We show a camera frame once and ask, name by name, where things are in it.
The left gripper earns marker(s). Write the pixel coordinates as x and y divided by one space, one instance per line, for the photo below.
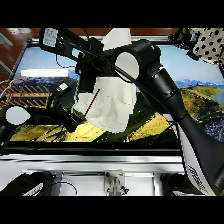
70 119

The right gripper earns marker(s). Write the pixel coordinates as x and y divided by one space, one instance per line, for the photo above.
87 71

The white shirt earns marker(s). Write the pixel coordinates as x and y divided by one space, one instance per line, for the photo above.
111 103

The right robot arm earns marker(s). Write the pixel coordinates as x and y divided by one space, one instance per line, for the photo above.
196 140

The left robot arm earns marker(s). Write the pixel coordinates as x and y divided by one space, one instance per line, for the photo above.
15 116

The black garment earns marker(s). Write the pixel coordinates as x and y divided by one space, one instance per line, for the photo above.
181 38

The white black-dotted garment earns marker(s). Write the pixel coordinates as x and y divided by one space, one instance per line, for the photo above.
210 45

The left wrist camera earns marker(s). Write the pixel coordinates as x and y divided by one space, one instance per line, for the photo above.
61 89

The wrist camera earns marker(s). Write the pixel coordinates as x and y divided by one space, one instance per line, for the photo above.
61 89
50 37

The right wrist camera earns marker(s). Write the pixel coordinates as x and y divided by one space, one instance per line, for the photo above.
50 37

